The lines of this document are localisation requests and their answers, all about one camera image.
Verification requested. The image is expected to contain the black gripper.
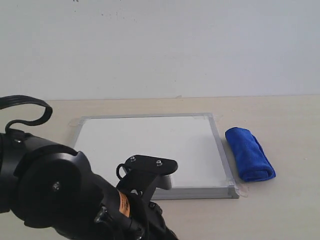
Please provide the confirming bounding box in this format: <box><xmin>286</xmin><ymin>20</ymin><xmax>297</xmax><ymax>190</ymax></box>
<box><xmin>94</xmin><ymin>184</ymin><xmax>178</xmax><ymax>240</ymax></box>

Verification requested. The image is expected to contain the blue cloth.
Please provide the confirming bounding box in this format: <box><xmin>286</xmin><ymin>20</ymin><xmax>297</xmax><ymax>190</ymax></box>
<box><xmin>225</xmin><ymin>127</ymin><xmax>276</xmax><ymax>183</ymax></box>

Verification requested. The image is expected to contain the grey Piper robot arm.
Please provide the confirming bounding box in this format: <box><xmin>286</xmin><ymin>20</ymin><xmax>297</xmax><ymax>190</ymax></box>
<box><xmin>0</xmin><ymin>129</ymin><xmax>178</xmax><ymax>240</ymax></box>

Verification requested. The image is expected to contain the clear tape front right corner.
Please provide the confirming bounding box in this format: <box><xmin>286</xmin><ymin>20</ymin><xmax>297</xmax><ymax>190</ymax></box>
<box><xmin>227</xmin><ymin>179</ymin><xmax>249</xmax><ymax>199</ymax></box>

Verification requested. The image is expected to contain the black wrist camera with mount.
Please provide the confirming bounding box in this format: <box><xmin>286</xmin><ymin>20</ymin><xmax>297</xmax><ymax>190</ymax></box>
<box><xmin>116</xmin><ymin>155</ymin><xmax>178</xmax><ymax>202</ymax></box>

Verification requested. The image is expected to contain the white board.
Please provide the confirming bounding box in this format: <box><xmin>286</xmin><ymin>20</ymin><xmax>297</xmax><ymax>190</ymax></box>
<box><xmin>69</xmin><ymin>113</ymin><xmax>239</xmax><ymax>200</ymax></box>

